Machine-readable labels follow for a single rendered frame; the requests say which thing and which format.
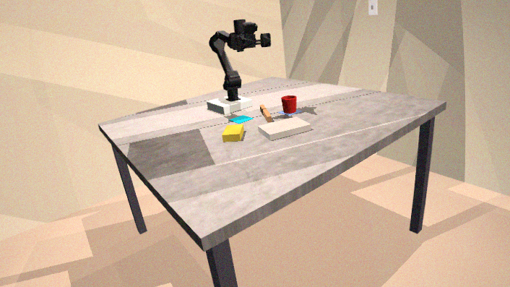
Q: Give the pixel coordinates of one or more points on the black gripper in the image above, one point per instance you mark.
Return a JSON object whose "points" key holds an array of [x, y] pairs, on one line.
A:
{"points": [[239, 42]]}

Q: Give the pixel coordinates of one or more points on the red cup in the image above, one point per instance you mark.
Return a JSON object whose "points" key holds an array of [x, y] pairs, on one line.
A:
{"points": [[289, 103]]}

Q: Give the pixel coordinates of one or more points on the yellow rectangular block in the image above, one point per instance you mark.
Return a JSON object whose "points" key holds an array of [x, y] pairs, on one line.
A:
{"points": [[233, 133]]}

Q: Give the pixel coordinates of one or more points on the white sheet of paper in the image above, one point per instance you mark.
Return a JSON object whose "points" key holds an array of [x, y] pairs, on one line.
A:
{"points": [[284, 128]]}

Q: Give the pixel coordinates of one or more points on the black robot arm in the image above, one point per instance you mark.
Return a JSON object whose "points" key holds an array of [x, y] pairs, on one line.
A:
{"points": [[232, 80]]}

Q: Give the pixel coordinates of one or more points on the light wooden bar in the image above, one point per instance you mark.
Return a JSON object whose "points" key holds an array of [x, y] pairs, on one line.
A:
{"points": [[265, 113]]}

